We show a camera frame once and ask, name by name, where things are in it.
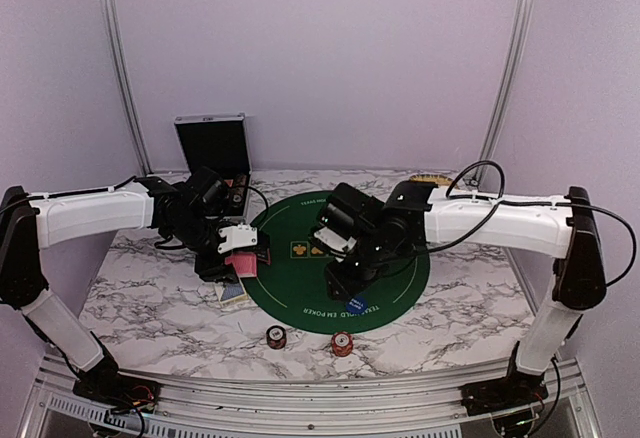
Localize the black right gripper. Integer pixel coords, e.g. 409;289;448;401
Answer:
324;230;394;301

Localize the red-backed playing card deck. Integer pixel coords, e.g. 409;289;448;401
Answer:
225;252;258;279

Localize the orange-red 5 chip stack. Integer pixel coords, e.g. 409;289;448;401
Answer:
331;331;353;357

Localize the black triangular all-in button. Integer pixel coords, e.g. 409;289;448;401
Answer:
254;246;271;265

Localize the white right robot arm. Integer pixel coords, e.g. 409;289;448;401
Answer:
311;181;606;415

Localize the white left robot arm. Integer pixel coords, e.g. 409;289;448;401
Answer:
1;170;257;405

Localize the blue-backed playing card deck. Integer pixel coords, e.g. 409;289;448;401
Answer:
214;282;248;307

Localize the blue small blind button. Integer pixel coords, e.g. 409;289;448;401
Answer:
345;296;368;315

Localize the green round poker mat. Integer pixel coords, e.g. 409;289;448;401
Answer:
243;191;430;335

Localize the dark red 100 chip stack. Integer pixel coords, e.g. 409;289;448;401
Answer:
266;325;287;350

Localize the woven yellow bamboo tray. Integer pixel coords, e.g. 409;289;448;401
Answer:
409;174;453;187

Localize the aluminium poker chip case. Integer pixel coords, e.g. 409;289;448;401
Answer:
174;113;252;222

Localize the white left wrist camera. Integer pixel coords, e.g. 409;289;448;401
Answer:
217;224;258;254

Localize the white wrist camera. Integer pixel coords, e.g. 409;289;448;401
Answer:
311;227;356;256
217;224;258;254

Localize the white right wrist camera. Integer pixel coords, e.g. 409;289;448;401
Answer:
311;227;356;256

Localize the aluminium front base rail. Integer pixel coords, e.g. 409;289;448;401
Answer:
17;355;604;437

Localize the left aluminium frame post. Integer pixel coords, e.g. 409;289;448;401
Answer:
101;0;152;174

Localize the aluminium frame post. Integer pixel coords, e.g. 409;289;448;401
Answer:
479;0;534;161
101;0;152;174

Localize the right aluminium frame post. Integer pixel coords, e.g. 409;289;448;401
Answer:
479;0;534;161

